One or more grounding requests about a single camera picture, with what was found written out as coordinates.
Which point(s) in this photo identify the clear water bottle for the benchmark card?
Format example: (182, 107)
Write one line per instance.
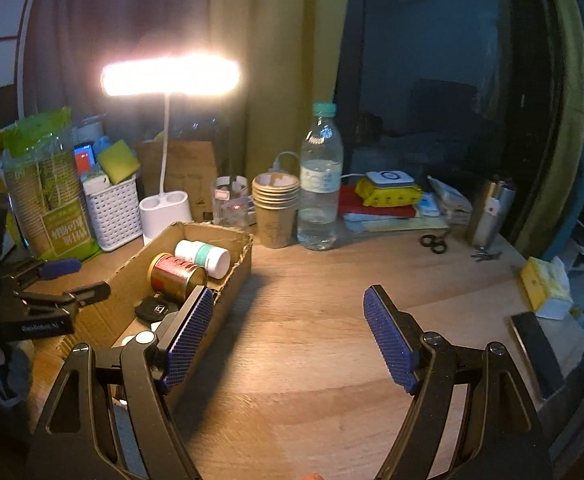
(319, 210)

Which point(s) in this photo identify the yellow-green sponge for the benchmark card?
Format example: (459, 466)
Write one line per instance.
(117, 162)

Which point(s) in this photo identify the blue tissue packet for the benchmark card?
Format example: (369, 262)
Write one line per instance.
(100, 144)

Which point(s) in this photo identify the brown lamp carton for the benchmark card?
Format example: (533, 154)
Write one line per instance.
(197, 180)

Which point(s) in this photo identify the black scissors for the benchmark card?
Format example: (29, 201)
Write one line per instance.
(434, 242)

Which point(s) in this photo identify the small white printed box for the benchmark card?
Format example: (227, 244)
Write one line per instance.
(94, 182)

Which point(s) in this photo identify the olive yellow curtain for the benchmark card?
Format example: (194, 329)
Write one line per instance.
(282, 60)
(566, 85)

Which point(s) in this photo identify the white desk lamp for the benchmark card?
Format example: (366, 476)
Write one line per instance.
(172, 75)

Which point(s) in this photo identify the green packet of paper cups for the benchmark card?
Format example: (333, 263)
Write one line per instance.
(57, 200)

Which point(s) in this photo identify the tablet with lit screen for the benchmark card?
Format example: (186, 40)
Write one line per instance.
(84, 157)

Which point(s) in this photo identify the yellow printed tin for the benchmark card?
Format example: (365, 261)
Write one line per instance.
(386, 199)

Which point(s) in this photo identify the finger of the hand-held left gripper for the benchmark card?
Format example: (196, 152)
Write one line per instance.
(59, 268)
(82, 294)

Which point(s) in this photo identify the white woven plastic basket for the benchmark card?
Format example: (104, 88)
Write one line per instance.
(114, 215)

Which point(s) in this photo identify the dark glass window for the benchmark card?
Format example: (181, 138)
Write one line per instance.
(421, 60)

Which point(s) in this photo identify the person's left hand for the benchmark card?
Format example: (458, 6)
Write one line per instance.
(7, 375)

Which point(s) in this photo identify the clear plastic cup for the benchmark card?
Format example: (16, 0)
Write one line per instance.
(232, 205)

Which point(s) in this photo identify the white pill bottle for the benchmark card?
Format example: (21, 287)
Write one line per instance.
(202, 255)

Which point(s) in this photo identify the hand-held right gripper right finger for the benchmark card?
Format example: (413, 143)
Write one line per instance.
(389, 340)

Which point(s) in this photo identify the black car key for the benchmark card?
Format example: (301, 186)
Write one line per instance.
(154, 309)

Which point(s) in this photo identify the black smartphone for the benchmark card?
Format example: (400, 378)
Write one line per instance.
(536, 355)

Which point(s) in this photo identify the pale paper pad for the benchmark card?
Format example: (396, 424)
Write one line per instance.
(396, 224)

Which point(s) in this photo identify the steel tumbler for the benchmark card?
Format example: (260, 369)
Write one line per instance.
(486, 220)

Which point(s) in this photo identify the stack of brown paper cups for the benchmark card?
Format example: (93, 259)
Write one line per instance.
(272, 225)

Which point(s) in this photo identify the small bunch of keys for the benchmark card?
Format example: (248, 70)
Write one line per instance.
(485, 257)

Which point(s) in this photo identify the red flat box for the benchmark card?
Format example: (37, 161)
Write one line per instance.
(351, 205)

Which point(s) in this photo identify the red metal can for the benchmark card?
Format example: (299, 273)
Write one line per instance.
(174, 277)

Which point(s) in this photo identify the yellow tissue box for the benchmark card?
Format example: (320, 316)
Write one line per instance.
(544, 287)

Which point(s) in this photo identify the white plastic packet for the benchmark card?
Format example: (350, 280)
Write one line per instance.
(449, 195)

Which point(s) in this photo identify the cardboard box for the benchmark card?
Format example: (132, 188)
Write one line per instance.
(122, 270)

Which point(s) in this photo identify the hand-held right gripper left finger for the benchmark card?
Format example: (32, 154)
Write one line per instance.
(187, 345)

